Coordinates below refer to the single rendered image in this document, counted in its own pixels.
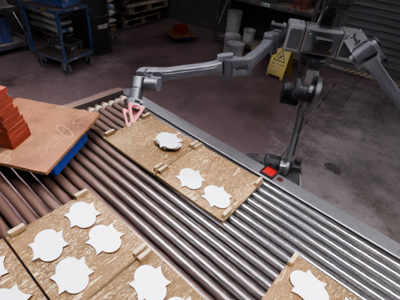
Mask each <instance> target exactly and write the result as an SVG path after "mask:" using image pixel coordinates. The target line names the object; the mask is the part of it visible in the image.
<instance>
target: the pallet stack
mask: <svg viewBox="0 0 400 300"><path fill-rule="evenodd" d="M157 2H161V3H160V4H159V3H157ZM110 3H112V4H113V5H114V6H115V8H113V9H112V10H113V11H115V14H114V15H112V16H111V17H113V18H115V19H116V21H115V22H114V23H116V24H119V23H121V27H120V28H122V29H126V28H129V27H133V26H138V25H140V24H144V23H149V22H151V21H155V20H158V19H160V18H161V12H160V8H164V7H167V6H168V0H113V1H111V2H110ZM152 15H154V18H152V19H150V20H146V17H148V16H152ZM137 19H138V23H135V24H130V25H129V24H128V22H129V21H132V20H137Z"/></svg>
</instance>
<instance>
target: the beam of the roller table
mask: <svg viewBox="0 0 400 300"><path fill-rule="evenodd" d="M129 90H130V89H129V88H127V89H124V96H126V97H129ZM142 101H145V103H144V104H142V106H144V107H145V109H147V110H148V111H150V112H152V113H153V114H155V115H157V116H159V117H160V118H162V119H163V120H165V121H167V122H168V123H170V124H172V125H173V126H175V127H177V128H178V129H180V130H182V131H183V132H185V133H187V134H188V135H190V136H192V137H193V138H195V139H197V140H198V141H200V142H202V143H203V144H205V145H206V146H208V147H210V148H211V149H213V150H215V151H217V152H218V153H220V154H221V155H223V156H225V157H226V158H228V159H230V160H232V161H233V162H235V163H236V164H238V165H240V166H241V167H243V168H245V169H247V170H248V171H250V172H251V173H253V174H255V175H256V176H258V177H262V179H263V180H265V181H266V182H268V183H270V184H271V185H273V186H275V187H276V188H278V189H280V190H282V191H283V192H285V193H286V194H288V195H290V196H291V197H293V198H295V199H297V200H298V201H300V202H301V203H303V204H305V205H306V206H308V207H310V208H312V209H313V210H315V211H316V212H318V213H320V214H321V215H323V216H325V217H327V218H328V219H330V220H331V221H333V222H335V223H336V224H338V225H340V226H342V227H343V228H345V229H346V230H348V231H350V232H351V233H353V234H355V235H357V236H358V237H360V238H361V239H363V240H365V241H366V242H368V243H370V244H372V245H373V246H375V247H376V248H378V249H380V250H381V251H383V252H385V253H387V254H388V255H390V256H391V257H393V258H395V259H396V260H398V261H400V243H398V242H396V241H394V240H393V239H391V238H389V237H387V236H385V235H384V234H382V233H380V232H378V231H377V230H375V229H373V228H372V227H370V226H368V225H366V224H365V223H363V222H361V221H359V220H357V219H356V218H354V217H353V216H351V215H349V214H347V213H345V212H344V211H342V210H340V209H338V208H337V207H335V206H333V205H332V204H330V203H328V202H326V201H325V200H323V199H321V198H319V197H317V196H316V195H314V194H312V193H311V192H309V191H307V190H305V189H304V188H302V187H300V186H298V185H297V184H295V183H293V182H291V181H290V180H288V179H286V178H284V177H283V176H281V175H279V174H278V175H277V176H276V177H275V178H274V179H273V180H270V179H269V178H267V177H265V176H263V175H262V174H260V170H261V169H263V168H264V167H265V166H264V165H262V164H260V163H258V162H256V161H255V160H253V159H252V158H250V157H248V156H246V155H244V154H243V153H241V152H239V151H237V150H235V149H234V148H232V147H231V146H229V145H227V144H225V143H224V142H222V141H220V140H218V139H216V138H215V137H213V136H211V135H209V134H208V133H206V132H204V131H203V130H201V129H199V128H197V127H196V126H194V125H192V124H190V123H188V122H187V121H185V120H184V119H182V118H180V117H178V116H176V115H175V114H173V113H171V112H169V111H167V110H166V109H164V108H163V107H161V106H159V105H157V104H156V103H154V102H152V101H150V100H148V99H147V98H145V97H143V96H142ZM278 177H281V178H282V179H283V181H282V182H280V181H278V180H277V178H278Z"/></svg>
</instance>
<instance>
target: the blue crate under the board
mask: <svg viewBox="0 0 400 300"><path fill-rule="evenodd" d="M87 141H88V136H87V132H86V133H85V134H84V135H83V136H82V137H81V138H80V139H79V141H78V142H77V143H76V144H75V145H74V146H73V147H72V148H71V149H70V150H69V151H68V152H67V154H66V155H65V156H64V157H63V158H62V159H61V161H60V162H59V163H58V164H57V165H56V166H55V167H54V168H53V169H52V170H51V171H50V172H49V174H52V175H56V176H57V175H58V174H59V173H60V172H61V170H62V169H63V168H64V167H65V166H66V165H67V164H68V163H69V161H70V160H71V159H72V158H73V157H74V156H75V155H76V154H77V152H78V151H79V150H80V149H81V147H82V146H83V145H84V144H85V143H86V142H87Z"/></svg>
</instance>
